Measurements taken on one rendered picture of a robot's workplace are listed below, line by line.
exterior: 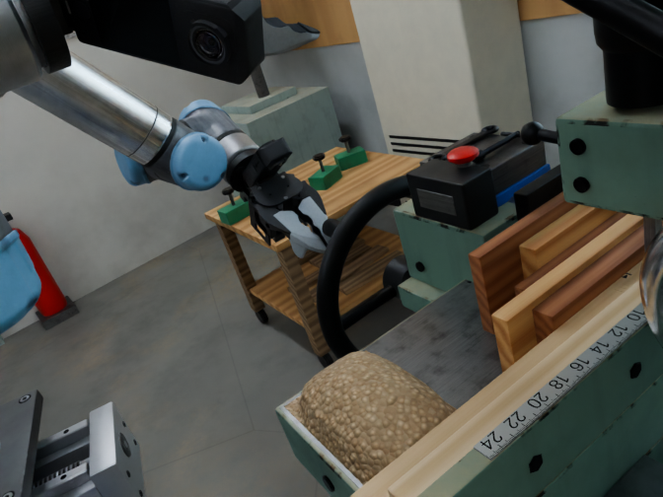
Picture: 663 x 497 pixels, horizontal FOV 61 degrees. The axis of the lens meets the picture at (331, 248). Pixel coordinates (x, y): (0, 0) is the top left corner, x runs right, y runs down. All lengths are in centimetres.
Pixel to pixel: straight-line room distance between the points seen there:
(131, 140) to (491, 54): 149
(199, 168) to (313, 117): 205
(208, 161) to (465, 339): 41
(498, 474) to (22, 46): 34
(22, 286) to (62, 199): 295
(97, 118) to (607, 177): 55
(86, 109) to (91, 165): 260
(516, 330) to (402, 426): 11
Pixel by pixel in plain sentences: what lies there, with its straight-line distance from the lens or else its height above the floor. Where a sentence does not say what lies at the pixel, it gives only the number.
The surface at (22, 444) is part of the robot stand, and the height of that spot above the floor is 82.
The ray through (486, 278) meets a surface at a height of 96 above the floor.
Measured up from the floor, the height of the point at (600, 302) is 94.
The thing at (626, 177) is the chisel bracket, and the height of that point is 103.
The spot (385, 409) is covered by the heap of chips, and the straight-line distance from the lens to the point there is 41.
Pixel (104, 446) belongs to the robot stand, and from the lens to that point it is 80.
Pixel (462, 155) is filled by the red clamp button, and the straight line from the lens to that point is 55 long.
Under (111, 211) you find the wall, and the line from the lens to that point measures 338.
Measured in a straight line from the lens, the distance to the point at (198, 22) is 31.
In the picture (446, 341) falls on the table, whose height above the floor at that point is 90.
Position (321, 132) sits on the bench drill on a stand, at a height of 51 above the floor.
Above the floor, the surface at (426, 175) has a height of 101.
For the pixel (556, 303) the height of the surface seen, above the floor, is 95.
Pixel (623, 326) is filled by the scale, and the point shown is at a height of 96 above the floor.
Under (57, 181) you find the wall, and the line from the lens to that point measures 330.
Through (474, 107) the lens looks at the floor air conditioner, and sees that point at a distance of 200.
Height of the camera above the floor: 121
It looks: 26 degrees down
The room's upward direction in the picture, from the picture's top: 18 degrees counter-clockwise
